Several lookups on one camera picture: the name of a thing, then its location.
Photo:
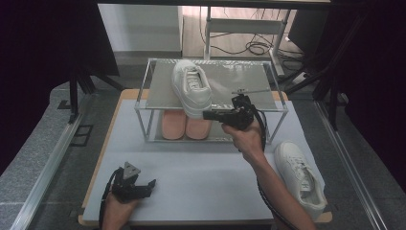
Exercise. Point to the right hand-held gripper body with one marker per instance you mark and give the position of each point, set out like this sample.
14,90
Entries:
239,115

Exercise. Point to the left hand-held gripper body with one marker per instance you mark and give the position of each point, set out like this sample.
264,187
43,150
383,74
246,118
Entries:
126,187

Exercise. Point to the pink rubber slipper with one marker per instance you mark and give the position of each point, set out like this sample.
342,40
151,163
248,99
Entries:
198,129
174,126

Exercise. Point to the white leather sneaker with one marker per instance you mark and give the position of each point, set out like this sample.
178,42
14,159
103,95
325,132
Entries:
300,182
193,86

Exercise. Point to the person's right hand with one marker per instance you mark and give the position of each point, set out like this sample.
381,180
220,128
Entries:
247,140

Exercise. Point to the person's left hand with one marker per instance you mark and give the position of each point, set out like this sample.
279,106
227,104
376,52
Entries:
118,212

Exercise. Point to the white table mat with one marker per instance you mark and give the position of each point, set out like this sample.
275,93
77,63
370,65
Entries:
198,179

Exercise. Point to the black metal stand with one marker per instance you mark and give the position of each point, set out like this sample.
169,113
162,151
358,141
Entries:
74,92
333,96

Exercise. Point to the aluminium rail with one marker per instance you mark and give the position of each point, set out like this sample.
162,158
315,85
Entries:
48,172
348,166

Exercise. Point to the white metal desk frame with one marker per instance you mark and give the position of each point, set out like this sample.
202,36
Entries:
242,26

